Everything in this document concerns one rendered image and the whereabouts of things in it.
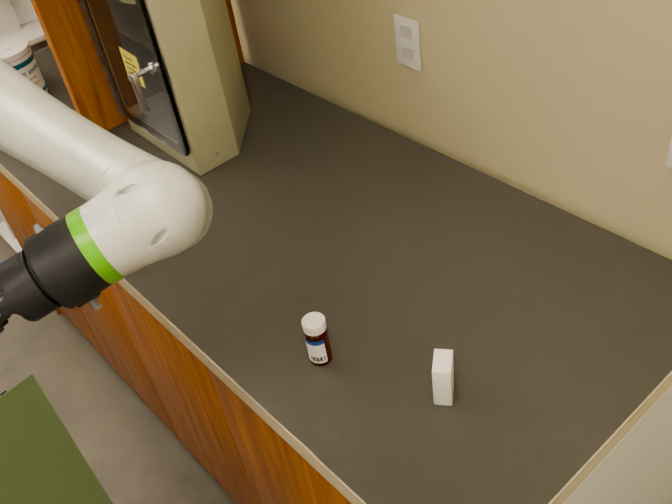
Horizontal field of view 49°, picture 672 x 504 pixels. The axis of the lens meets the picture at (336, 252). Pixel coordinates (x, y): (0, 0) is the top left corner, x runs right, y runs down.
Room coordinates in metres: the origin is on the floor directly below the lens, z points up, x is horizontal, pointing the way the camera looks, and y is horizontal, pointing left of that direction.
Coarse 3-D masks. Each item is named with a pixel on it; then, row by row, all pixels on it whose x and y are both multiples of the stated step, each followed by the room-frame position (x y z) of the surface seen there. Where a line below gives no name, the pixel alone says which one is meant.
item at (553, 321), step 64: (128, 128) 1.69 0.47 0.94; (256, 128) 1.59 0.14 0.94; (320, 128) 1.54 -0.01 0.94; (384, 128) 1.49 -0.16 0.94; (64, 192) 1.45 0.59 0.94; (256, 192) 1.32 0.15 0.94; (320, 192) 1.28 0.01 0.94; (384, 192) 1.25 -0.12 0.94; (448, 192) 1.21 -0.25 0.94; (512, 192) 1.17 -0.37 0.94; (192, 256) 1.14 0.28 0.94; (256, 256) 1.11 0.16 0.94; (320, 256) 1.08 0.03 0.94; (384, 256) 1.05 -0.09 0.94; (448, 256) 1.02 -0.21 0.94; (512, 256) 0.99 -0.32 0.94; (576, 256) 0.96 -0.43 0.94; (640, 256) 0.93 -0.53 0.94; (192, 320) 0.96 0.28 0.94; (256, 320) 0.94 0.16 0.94; (384, 320) 0.88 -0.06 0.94; (448, 320) 0.86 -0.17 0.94; (512, 320) 0.83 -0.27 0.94; (576, 320) 0.81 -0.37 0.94; (640, 320) 0.79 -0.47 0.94; (256, 384) 0.79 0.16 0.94; (320, 384) 0.77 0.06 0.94; (384, 384) 0.75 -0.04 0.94; (512, 384) 0.71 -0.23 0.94; (576, 384) 0.69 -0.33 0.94; (640, 384) 0.67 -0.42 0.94; (320, 448) 0.65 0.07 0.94; (384, 448) 0.63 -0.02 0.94; (448, 448) 0.61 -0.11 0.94; (512, 448) 0.59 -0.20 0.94; (576, 448) 0.58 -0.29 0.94
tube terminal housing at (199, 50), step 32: (160, 0) 1.44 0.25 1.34; (192, 0) 1.48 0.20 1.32; (224, 0) 1.67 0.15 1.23; (160, 32) 1.43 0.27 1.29; (192, 32) 1.46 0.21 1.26; (224, 32) 1.61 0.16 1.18; (192, 64) 1.45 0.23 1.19; (224, 64) 1.55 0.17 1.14; (192, 96) 1.44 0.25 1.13; (224, 96) 1.49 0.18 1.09; (192, 128) 1.43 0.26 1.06; (224, 128) 1.47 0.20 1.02; (192, 160) 1.44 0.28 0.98; (224, 160) 1.46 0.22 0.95
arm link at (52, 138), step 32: (0, 64) 0.88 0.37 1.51; (0, 96) 0.83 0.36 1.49; (32, 96) 0.85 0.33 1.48; (0, 128) 0.81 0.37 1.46; (32, 128) 0.81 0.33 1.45; (64, 128) 0.81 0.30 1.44; (96, 128) 0.83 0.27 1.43; (32, 160) 0.80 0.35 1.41; (64, 160) 0.79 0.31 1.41; (96, 160) 0.79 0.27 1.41; (128, 160) 0.79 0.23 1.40; (96, 192) 0.77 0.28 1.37
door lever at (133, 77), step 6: (150, 66) 1.45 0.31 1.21; (132, 72) 1.44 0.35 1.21; (138, 72) 1.44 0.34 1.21; (144, 72) 1.44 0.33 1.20; (150, 72) 1.46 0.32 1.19; (132, 78) 1.42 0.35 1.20; (138, 78) 1.43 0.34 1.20; (132, 84) 1.43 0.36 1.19; (138, 84) 1.43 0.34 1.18; (138, 90) 1.42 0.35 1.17; (138, 96) 1.42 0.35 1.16; (144, 96) 1.43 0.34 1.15; (138, 102) 1.43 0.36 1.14; (144, 102) 1.43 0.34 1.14; (144, 108) 1.42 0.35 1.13
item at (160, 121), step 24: (96, 0) 1.59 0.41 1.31; (120, 0) 1.49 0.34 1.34; (96, 24) 1.63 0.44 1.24; (120, 24) 1.52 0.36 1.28; (144, 24) 1.43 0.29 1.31; (144, 48) 1.46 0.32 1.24; (120, 72) 1.60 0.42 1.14; (120, 96) 1.64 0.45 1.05; (168, 96) 1.42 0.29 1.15; (144, 120) 1.56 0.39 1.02; (168, 120) 1.45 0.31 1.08; (168, 144) 1.49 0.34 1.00
